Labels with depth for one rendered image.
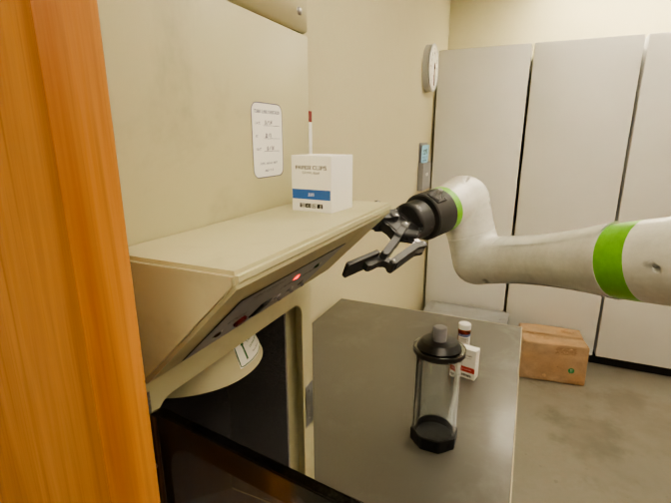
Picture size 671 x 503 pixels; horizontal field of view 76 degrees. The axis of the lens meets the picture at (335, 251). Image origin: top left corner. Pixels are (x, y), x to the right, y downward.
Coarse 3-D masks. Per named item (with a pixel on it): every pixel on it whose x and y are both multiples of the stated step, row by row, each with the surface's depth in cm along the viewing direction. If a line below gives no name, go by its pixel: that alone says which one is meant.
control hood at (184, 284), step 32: (224, 224) 40; (256, 224) 40; (288, 224) 40; (320, 224) 40; (352, 224) 42; (160, 256) 29; (192, 256) 29; (224, 256) 29; (256, 256) 29; (288, 256) 31; (160, 288) 28; (192, 288) 27; (224, 288) 26; (256, 288) 31; (160, 320) 29; (192, 320) 28; (160, 352) 30
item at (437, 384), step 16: (464, 352) 87; (416, 368) 91; (432, 368) 87; (448, 368) 87; (416, 384) 92; (432, 384) 88; (448, 384) 88; (416, 400) 92; (432, 400) 89; (448, 400) 89; (416, 416) 93; (432, 416) 90; (448, 416) 90; (432, 432) 90; (448, 432) 91
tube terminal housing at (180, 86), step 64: (128, 0) 30; (192, 0) 35; (128, 64) 31; (192, 64) 36; (256, 64) 44; (128, 128) 31; (192, 128) 37; (128, 192) 32; (192, 192) 38; (256, 192) 46; (256, 320) 49
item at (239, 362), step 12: (252, 336) 54; (240, 348) 51; (252, 348) 53; (228, 360) 49; (240, 360) 50; (252, 360) 52; (204, 372) 47; (216, 372) 48; (228, 372) 49; (240, 372) 50; (192, 384) 47; (204, 384) 47; (216, 384) 48; (228, 384) 49; (168, 396) 46; (180, 396) 46
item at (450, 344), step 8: (440, 328) 88; (424, 336) 91; (432, 336) 91; (440, 336) 88; (448, 336) 91; (424, 344) 88; (432, 344) 88; (440, 344) 88; (448, 344) 88; (456, 344) 88; (432, 352) 86; (440, 352) 86; (448, 352) 86; (456, 352) 87
